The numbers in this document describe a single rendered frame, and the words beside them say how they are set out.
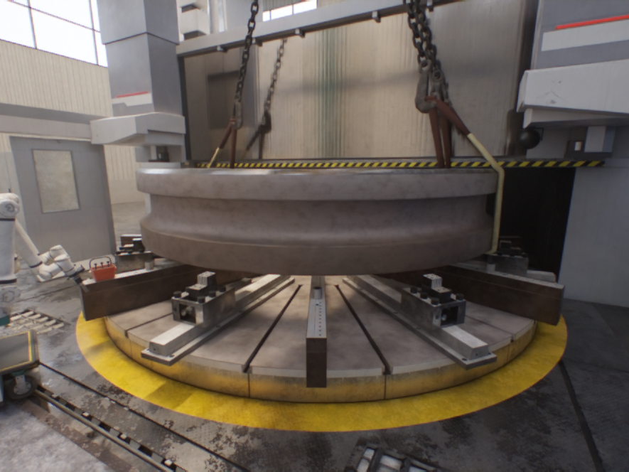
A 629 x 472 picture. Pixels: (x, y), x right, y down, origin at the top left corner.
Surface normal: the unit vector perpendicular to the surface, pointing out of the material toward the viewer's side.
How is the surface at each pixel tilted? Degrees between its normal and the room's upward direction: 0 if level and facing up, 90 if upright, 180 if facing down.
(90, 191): 90
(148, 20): 90
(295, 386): 90
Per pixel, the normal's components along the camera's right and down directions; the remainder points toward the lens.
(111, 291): 0.69, 0.14
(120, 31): -0.46, 0.18
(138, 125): 0.89, 0.09
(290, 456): 0.00, -0.98
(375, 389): 0.14, 0.20
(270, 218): -0.18, 0.20
